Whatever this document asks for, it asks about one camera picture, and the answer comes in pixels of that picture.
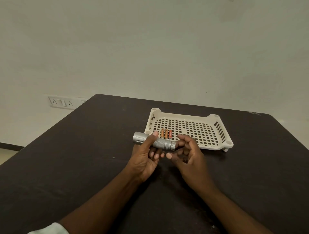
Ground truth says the person's right hand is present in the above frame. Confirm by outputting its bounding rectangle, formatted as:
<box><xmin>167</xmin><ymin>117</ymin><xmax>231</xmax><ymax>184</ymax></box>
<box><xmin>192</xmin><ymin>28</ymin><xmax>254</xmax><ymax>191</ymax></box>
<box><xmin>166</xmin><ymin>134</ymin><xmax>214</xmax><ymax>194</ymax></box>

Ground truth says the person's left hand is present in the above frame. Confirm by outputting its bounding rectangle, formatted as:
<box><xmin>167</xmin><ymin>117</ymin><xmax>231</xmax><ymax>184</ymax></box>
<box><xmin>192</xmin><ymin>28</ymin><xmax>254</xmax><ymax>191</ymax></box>
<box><xmin>126</xmin><ymin>131</ymin><xmax>166</xmax><ymax>183</ymax></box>

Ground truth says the silver metal flashlight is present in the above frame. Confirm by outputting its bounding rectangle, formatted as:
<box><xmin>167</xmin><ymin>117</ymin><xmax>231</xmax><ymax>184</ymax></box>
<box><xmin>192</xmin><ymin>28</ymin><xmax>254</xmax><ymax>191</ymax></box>
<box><xmin>132</xmin><ymin>131</ymin><xmax>177</xmax><ymax>152</ymax></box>

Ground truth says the person's right forearm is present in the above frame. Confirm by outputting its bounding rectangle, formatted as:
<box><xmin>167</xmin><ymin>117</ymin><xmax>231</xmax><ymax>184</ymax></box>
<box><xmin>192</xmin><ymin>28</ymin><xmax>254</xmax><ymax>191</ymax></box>
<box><xmin>195</xmin><ymin>181</ymin><xmax>274</xmax><ymax>234</ymax></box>

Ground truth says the person's left forearm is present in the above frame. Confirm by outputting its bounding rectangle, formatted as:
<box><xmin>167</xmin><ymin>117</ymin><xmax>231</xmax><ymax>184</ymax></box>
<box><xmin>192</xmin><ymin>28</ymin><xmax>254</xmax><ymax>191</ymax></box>
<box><xmin>58</xmin><ymin>167</ymin><xmax>148</xmax><ymax>234</ymax></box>

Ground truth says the cream perforated plastic tray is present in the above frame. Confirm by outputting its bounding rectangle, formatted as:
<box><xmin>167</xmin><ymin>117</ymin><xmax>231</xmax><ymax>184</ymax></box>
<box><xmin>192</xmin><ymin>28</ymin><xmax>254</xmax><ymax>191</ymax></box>
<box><xmin>144</xmin><ymin>108</ymin><xmax>234</xmax><ymax>152</ymax></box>

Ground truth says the white sleeve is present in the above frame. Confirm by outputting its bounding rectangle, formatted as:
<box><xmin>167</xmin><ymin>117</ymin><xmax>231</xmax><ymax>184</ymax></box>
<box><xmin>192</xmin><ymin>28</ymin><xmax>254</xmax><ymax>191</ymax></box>
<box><xmin>27</xmin><ymin>222</ymin><xmax>70</xmax><ymax>234</ymax></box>

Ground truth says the white wall socket plate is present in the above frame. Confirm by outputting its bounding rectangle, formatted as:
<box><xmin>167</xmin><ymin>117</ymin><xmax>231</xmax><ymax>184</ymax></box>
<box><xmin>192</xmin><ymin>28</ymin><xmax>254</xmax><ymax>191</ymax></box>
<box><xmin>48</xmin><ymin>96</ymin><xmax>80</xmax><ymax>110</ymax></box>

